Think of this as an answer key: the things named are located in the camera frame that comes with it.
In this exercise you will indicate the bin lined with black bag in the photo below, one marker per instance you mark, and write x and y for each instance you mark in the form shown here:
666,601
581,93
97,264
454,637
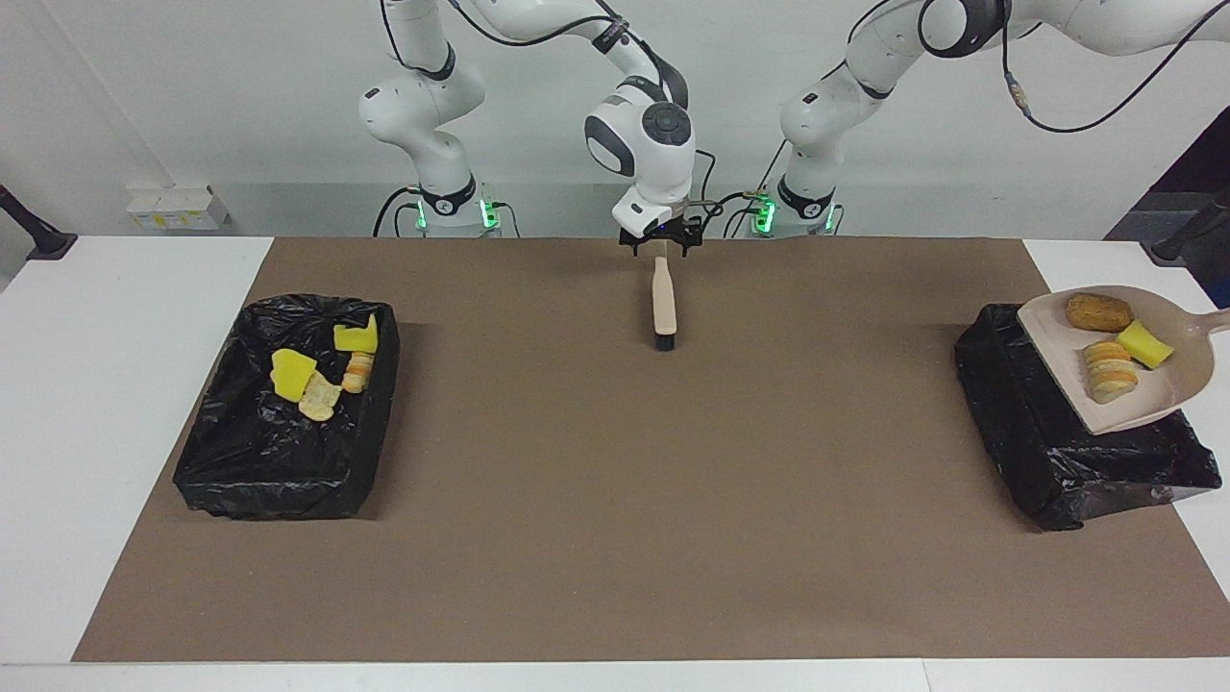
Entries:
1057,461
259,461

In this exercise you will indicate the brown bread roll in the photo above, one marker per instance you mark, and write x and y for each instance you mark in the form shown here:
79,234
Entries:
1098,311

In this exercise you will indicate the pale cream bread chunk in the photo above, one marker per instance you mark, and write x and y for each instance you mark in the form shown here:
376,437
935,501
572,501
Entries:
1110,375

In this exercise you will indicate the notched yellow sponge piece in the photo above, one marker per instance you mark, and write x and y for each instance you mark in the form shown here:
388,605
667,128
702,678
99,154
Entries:
356,338

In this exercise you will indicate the small cut bread roll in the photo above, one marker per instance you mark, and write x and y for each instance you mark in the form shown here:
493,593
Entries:
357,373

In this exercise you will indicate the white box on floor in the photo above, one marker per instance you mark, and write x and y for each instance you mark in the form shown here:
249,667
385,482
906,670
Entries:
178,207

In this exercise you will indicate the wooden brush with black bristles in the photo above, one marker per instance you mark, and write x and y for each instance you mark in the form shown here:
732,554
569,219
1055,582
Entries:
663,303

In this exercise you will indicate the brown table mat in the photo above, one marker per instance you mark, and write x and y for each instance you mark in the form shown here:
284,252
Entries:
577,596

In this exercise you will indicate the small yellow sponge wedge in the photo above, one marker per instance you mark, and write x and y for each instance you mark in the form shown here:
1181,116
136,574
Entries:
1143,344

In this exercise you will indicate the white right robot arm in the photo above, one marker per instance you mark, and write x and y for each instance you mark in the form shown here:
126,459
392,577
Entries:
644,144

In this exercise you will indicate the large yellow sponge piece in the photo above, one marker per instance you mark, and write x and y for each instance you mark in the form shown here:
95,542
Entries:
291,375

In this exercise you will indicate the beige plastic dustpan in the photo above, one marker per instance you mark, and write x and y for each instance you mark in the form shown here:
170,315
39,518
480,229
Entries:
1124,384

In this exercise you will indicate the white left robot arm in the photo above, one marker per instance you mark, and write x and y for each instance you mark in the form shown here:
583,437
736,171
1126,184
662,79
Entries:
865,58

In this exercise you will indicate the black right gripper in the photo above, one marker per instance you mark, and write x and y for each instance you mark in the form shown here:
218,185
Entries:
661,231

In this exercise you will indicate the pale crumbly bread chunk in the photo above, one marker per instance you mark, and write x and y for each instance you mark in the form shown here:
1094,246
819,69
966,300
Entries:
319,399

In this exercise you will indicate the black stand pole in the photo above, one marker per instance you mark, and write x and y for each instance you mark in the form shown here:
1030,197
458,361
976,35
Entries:
38,235
1187,231

